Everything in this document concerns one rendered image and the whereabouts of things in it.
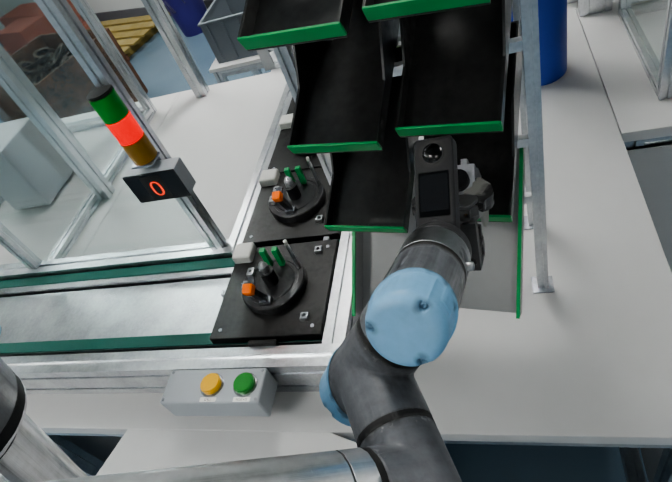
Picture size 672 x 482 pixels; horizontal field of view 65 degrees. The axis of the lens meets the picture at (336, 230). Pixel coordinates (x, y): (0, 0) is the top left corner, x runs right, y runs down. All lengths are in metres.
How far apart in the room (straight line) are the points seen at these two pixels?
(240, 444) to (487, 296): 0.54
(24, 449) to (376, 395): 0.31
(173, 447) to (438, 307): 0.82
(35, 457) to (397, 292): 0.35
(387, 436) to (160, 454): 0.76
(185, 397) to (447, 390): 0.49
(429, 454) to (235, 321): 0.69
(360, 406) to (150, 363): 0.72
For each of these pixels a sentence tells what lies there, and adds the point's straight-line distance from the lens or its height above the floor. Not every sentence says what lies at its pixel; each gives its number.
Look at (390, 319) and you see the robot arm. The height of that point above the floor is 1.40.
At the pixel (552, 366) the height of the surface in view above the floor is 0.86.
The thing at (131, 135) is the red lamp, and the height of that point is 1.33.
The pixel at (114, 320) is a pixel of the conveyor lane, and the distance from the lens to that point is 1.38.
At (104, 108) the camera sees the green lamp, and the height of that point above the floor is 1.39.
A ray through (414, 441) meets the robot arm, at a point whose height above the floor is 1.32.
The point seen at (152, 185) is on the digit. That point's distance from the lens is 1.12.
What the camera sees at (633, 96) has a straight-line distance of 1.56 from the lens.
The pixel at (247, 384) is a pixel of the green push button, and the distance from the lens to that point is 1.00.
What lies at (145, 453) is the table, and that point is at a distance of 1.20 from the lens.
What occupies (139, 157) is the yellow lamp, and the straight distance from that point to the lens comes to 1.08.
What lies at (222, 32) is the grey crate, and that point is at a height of 0.78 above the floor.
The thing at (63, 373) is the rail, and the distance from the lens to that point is 1.32.
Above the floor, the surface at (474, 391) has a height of 0.86.
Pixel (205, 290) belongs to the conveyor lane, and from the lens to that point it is 1.28.
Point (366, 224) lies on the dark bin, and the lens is 0.82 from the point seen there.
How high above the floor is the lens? 1.76
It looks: 43 degrees down
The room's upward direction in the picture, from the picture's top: 24 degrees counter-clockwise
